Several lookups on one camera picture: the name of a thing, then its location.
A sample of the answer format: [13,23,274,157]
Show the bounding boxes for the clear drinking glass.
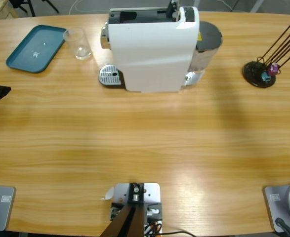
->
[62,27,93,61]

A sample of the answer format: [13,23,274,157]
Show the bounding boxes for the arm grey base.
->
[0,185,16,232]
[262,182,290,234]

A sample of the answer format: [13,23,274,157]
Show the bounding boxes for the white capsule coffee machine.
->
[99,6,223,94]

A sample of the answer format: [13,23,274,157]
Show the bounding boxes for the purple coffee capsule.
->
[269,63,281,75]

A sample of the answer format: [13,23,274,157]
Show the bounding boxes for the teal plastic tray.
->
[5,24,68,74]

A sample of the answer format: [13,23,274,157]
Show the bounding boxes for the black tripod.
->
[10,0,59,18]

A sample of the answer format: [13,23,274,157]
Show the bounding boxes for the white tape scrap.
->
[100,186,115,201]

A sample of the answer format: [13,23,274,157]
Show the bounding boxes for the black capsule holder with rods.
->
[242,16,290,88]

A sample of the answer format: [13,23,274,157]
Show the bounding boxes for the white floor cable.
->
[69,0,106,15]

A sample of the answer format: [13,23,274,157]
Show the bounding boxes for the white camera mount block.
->
[110,182,163,234]

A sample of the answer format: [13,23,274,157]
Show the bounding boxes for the dark camera post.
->
[100,182,145,237]

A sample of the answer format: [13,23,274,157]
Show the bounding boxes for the orange wires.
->
[146,222,162,234]

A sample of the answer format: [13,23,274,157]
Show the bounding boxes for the black cable of mount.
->
[159,231,197,237]

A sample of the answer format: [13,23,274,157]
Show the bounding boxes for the white table frame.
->
[252,0,264,13]

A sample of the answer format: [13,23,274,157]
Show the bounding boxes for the black cable of base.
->
[275,217,290,237]

